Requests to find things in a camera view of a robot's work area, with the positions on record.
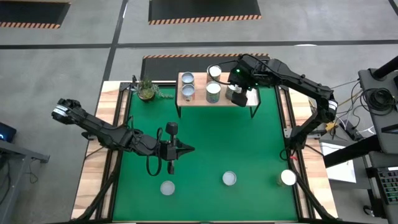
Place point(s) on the tall orange peaches can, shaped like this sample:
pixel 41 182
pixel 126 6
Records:
pixel 214 72

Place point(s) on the tall blue cherries can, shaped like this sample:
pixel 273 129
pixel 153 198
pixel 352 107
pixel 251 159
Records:
pixel 213 89

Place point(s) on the black floor mat striped edge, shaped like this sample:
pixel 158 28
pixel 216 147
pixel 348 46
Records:
pixel 161 68
pixel 31 12
pixel 202 9

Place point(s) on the small salmon can pink stripe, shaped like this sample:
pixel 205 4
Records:
pixel 167 188

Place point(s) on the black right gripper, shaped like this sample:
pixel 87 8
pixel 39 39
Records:
pixel 247 74

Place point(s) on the grey metal stand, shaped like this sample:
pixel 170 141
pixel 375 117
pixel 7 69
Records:
pixel 12 152

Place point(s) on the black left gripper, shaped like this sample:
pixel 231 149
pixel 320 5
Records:
pixel 164 151

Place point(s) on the small yellow mushroom can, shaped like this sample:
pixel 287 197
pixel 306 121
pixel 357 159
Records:
pixel 229 178

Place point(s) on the black stand beam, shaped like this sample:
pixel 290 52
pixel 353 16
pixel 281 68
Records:
pixel 351 152

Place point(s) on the wooden shelf black metal legs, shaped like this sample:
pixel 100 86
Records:
pixel 199 99

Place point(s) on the black power strip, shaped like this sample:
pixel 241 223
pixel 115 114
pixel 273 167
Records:
pixel 351 130

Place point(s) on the black electronic device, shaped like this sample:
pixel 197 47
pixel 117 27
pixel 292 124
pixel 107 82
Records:
pixel 6 132

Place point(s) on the white paper sheet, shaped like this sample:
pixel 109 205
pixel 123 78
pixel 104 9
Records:
pixel 342 171

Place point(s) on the small green label can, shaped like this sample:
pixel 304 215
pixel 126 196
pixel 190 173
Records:
pixel 187 77

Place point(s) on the tall green pears can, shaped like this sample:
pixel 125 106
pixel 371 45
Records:
pixel 288 177

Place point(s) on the small red white label can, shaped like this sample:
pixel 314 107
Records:
pixel 188 91

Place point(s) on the green table mat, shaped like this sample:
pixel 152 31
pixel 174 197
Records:
pixel 217 140

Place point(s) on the black round pole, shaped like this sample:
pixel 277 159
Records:
pixel 385 68

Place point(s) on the tall grey label can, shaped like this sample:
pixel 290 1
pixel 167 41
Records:
pixel 235 88

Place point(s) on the backlit computer keyboard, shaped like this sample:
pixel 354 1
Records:
pixel 390 186

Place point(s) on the grey equipment cart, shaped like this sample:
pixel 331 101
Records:
pixel 388 118

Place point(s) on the black metal rig frame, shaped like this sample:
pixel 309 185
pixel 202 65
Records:
pixel 107 174

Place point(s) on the potted succulent plant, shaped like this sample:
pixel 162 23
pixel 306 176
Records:
pixel 146 93

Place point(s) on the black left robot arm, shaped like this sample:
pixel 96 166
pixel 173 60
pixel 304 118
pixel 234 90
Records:
pixel 102 133

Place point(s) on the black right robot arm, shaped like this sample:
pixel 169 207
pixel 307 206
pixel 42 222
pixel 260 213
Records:
pixel 311 85

